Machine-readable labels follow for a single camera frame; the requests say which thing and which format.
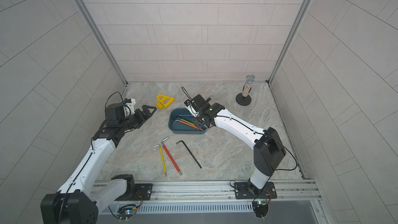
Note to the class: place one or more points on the orange hex key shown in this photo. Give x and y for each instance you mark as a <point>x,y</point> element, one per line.
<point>186,123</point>

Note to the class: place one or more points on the red hex key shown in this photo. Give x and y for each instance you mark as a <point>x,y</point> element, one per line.
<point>170,156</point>

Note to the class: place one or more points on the yellow plastic triangle holder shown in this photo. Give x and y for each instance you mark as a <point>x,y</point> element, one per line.
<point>163,101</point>

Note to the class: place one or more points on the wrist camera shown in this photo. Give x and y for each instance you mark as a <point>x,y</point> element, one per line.
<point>188,103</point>
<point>120,111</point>

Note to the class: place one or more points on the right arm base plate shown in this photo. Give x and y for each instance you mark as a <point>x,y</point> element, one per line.
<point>245,190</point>

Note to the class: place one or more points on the teal plastic storage box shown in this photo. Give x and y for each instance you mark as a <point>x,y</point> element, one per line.
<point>179,128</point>

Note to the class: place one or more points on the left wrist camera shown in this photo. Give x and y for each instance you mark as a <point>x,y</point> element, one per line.
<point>120,111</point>

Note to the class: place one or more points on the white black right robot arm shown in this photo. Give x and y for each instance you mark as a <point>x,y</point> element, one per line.
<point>267,147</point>

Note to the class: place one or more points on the black stand with glitter tube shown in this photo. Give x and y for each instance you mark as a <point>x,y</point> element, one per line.
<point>244,98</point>

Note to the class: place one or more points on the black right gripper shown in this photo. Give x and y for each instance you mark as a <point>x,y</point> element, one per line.
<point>197,122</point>

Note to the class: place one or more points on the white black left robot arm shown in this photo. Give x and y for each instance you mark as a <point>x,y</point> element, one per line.
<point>74,202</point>

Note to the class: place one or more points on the long black hex key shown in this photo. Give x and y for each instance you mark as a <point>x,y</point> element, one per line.
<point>178,118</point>

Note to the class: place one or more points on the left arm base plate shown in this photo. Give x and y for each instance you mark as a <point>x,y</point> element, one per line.
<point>141,192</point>

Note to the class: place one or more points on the thin green hex key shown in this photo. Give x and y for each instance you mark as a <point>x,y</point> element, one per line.
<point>186,120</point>

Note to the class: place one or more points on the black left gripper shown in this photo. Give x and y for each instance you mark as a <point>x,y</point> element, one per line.
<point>141,118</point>

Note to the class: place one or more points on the left green circuit board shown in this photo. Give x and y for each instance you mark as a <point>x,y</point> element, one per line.
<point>126,212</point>

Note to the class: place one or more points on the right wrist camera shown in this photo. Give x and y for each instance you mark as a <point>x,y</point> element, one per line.
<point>188,103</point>

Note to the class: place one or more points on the yellow hex key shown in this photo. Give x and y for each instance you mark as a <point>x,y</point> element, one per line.
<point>162,158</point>

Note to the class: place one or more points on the aluminium mounting rail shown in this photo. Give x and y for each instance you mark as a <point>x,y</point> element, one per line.
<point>169,191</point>

